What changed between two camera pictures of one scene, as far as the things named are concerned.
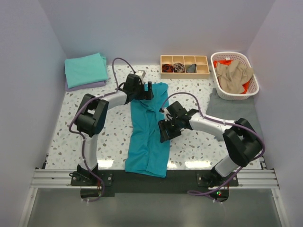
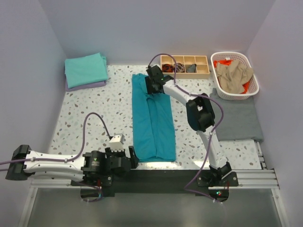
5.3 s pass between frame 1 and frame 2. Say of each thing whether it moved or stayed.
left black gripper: moved
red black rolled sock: stayed
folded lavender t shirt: stayed
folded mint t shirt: stayed
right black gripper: moved
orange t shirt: stayed
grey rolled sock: stayed
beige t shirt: stayed
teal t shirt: moved
